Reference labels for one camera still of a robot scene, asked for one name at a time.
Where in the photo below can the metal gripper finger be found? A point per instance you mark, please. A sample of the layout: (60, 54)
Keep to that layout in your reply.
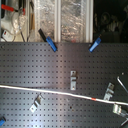
(119, 111)

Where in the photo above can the black perforated pegboard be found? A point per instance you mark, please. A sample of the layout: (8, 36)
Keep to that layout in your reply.
(31, 69)

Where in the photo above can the right blue clamp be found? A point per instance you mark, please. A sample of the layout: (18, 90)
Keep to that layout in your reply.
(95, 44)

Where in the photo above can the blue clamp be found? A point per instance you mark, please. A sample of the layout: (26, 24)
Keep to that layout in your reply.
(95, 44)
(2, 120)
(48, 40)

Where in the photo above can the clear plastic storage box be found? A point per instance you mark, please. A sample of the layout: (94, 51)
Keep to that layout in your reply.
(64, 20)

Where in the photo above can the blue clamp bottom left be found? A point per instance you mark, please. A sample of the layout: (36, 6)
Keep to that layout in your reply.
(2, 120)

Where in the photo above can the white red device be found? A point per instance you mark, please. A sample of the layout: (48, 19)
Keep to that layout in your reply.
(6, 36)

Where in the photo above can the right metal cable clip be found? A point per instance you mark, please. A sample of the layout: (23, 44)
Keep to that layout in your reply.
(109, 92)

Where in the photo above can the metal cable clip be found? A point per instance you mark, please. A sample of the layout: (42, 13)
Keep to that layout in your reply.
(36, 103)
(109, 92)
(73, 80)

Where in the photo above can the centre metal cable clip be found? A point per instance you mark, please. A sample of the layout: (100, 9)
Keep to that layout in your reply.
(73, 80)

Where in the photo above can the left metal cable clip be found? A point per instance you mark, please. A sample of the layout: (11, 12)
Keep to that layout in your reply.
(36, 103)

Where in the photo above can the red handled tool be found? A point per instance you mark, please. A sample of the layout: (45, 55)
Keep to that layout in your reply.
(11, 9)

